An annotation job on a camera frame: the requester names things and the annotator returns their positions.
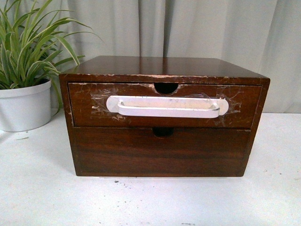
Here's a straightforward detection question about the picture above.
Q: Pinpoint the white drawer handle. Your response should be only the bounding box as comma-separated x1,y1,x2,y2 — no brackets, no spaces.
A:
106,96,229,118

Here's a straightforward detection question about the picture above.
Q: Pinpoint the wooden drawer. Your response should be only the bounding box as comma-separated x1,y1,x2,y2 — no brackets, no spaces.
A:
68,83,261,129
70,128,251,177

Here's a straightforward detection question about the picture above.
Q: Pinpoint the dark wooden drawer cabinet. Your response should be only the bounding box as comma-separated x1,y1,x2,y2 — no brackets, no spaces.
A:
59,56,270,176

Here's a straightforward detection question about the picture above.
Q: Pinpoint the white plant pot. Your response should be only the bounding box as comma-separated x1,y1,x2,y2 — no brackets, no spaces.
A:
0,79,51,132

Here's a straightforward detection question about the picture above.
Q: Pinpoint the green striped leafy plant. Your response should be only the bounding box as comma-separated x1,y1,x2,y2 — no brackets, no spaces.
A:
0,0,104,111

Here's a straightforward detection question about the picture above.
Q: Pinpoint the grey backdrop curtain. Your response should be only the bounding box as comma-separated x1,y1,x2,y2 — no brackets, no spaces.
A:
47,0,301,113

